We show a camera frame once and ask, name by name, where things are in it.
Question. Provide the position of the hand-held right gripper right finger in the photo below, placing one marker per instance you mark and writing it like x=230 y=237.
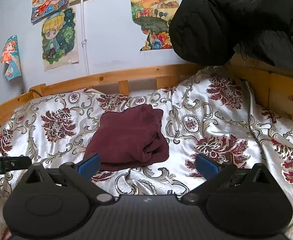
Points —
x=206 y=166

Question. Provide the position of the maroon sweater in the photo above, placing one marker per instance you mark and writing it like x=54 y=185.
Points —
x=126 y=135

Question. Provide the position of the floral satin bedspread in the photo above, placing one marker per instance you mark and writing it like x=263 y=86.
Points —
x=211 y=120

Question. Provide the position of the curled cartoon girl poster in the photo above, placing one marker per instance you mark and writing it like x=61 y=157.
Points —
x=10 y=57

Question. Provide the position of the orange-haired cartoon girl poster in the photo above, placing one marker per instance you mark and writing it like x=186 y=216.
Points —
x=49 y=2

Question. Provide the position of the blond cartoon child poster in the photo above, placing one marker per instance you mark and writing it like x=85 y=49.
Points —
x=59 y=37

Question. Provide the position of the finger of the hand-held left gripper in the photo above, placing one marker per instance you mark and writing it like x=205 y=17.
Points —
x=16 y=162

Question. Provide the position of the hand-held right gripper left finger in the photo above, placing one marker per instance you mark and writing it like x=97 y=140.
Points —
x=90 y=165

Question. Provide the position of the wooden bed frame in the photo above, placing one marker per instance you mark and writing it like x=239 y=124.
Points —
x=141 y=73

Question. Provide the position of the white wall pipe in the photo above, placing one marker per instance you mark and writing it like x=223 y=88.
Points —
x=84 y=42

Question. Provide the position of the black quilted jacket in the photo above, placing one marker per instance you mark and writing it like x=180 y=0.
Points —
x=224 y=17

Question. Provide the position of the colourful landscape poster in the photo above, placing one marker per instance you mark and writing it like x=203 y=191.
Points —
x=154 y=12

